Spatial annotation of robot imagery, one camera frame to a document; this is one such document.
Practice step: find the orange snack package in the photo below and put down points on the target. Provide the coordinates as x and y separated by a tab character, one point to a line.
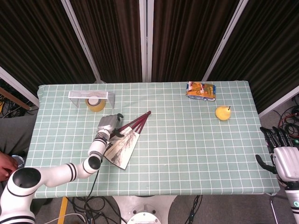
201	91

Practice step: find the round silver metal disc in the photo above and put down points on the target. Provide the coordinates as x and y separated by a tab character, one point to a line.
19	161

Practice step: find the clear acrylic stand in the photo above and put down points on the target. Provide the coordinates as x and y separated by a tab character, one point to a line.
88	94

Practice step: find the yellow pear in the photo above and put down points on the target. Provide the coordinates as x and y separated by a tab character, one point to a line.
223	113

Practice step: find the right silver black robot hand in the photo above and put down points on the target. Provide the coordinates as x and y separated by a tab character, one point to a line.
287	163

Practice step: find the silver metal tube frame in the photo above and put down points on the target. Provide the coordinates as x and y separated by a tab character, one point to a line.
273	210

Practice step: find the dark folding screen panel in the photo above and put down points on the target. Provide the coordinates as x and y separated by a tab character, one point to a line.
109	35
35	35
268	46
187	35

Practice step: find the brown wooden board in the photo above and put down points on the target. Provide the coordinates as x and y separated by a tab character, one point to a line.
14	98

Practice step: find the paper folding fan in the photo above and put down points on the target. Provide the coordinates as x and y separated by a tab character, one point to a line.
123	149

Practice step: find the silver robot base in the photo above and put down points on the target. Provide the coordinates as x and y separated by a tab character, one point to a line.
144	210

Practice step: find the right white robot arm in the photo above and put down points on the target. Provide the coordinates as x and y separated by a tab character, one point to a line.
293	200

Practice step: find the green grid tablecloth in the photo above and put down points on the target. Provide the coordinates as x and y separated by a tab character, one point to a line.
187	151

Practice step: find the yellow floor tape strip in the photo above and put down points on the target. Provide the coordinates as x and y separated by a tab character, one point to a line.
62	210

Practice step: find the yellow tape roll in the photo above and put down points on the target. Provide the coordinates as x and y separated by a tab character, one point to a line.
95	107

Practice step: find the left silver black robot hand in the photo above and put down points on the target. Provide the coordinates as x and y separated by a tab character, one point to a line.
108	123

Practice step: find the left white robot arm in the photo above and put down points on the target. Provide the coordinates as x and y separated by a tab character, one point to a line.
58	173

